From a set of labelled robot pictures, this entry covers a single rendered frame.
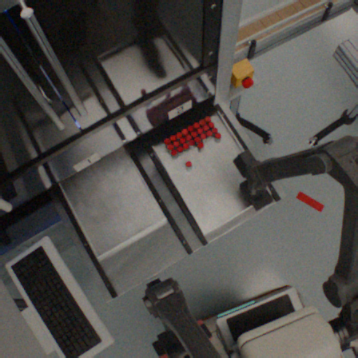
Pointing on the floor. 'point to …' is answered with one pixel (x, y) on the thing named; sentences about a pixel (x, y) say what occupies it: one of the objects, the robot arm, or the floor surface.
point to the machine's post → (226, 48)
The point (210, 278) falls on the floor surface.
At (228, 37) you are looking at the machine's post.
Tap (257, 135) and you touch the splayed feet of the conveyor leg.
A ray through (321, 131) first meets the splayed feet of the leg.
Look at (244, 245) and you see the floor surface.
